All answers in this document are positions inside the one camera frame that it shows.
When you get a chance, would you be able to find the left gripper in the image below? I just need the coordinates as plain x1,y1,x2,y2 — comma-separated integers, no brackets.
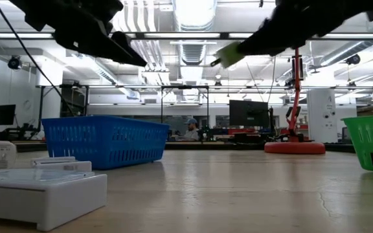
23,0,148,68

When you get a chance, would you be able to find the black metal frame stand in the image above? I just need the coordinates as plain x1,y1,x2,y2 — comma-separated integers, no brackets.
159,84,210,123

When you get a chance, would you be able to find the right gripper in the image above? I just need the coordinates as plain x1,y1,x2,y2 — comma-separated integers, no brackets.
236,0,369,57

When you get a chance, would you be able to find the blue plastic basket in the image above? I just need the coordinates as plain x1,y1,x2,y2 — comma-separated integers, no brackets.
41,115,170,171

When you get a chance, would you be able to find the small black monitor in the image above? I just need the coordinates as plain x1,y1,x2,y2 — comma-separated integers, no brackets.
0,104,17,126

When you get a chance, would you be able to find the black aluminium rig frame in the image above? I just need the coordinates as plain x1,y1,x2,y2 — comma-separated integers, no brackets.
11,139,357,153

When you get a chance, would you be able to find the white square pillar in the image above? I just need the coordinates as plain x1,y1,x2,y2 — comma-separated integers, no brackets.
306,89,338,144

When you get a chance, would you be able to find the red desk lamp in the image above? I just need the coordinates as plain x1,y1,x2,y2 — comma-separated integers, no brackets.
264,47,326,155

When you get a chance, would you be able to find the large black monitor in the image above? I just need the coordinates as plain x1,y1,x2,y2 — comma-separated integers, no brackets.
229,99,270,128

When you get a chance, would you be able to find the black storage shelf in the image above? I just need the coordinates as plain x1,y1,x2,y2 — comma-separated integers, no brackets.
60,85,89,117

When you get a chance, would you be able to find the person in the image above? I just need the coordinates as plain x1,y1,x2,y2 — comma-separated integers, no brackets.
175,118,201,142

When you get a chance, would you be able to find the white power bank with screen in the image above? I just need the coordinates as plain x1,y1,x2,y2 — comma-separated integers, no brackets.
30,156,93,173

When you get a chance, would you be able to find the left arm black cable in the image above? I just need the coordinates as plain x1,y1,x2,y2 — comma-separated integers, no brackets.
0,0,76,116

